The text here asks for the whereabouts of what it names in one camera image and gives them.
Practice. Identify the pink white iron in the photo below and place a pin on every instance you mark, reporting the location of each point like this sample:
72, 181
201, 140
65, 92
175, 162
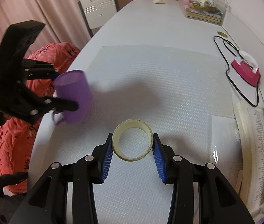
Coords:
247, 67

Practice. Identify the purple silicone cup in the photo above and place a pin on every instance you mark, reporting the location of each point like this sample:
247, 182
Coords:
73, 85

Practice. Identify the clear plastic sheet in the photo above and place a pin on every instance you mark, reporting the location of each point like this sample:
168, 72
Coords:
226, 151

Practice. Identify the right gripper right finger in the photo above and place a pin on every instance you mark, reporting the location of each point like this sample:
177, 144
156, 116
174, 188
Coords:
217, 199

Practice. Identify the red bed quilt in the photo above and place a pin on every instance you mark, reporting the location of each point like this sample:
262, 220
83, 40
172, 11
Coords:
17, 136

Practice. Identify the textured white table mat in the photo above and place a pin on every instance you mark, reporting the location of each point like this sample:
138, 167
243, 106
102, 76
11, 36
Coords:
181, 95

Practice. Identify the open book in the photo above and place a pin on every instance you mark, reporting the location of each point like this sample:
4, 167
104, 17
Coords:
250, 123

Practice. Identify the pink curtain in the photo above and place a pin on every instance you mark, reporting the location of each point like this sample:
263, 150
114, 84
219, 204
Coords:
64, 9

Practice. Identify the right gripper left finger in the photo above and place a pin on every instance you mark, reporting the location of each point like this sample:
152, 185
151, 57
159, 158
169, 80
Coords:
46, 202

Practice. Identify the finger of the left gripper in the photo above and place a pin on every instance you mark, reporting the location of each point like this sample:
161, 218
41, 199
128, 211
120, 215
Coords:
34, 69
56, 104

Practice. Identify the beige tape roll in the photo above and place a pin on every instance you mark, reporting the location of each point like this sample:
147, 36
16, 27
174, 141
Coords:
134, 140

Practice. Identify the clear storage basket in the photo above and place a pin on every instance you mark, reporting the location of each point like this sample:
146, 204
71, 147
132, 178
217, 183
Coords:
211, 11

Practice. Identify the chair with blue cushion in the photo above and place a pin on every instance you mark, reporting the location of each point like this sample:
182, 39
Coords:
97, 12

